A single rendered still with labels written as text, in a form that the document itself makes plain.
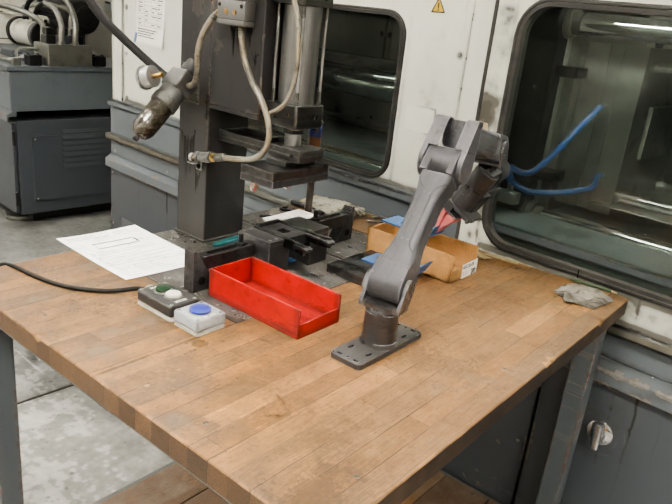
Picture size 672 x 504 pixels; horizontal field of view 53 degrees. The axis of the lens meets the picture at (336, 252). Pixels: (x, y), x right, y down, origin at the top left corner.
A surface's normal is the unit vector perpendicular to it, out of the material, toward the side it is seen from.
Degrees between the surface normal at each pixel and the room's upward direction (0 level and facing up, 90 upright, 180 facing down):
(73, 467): 0
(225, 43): 90
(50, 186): 90
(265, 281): 90
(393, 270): 49
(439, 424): 0
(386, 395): 0
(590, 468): 90
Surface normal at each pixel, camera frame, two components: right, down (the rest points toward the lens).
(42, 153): 0.72, 0.30
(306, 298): -0.64, 0.20
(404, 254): -0.32, -0.43
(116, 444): 0.11, -0.93
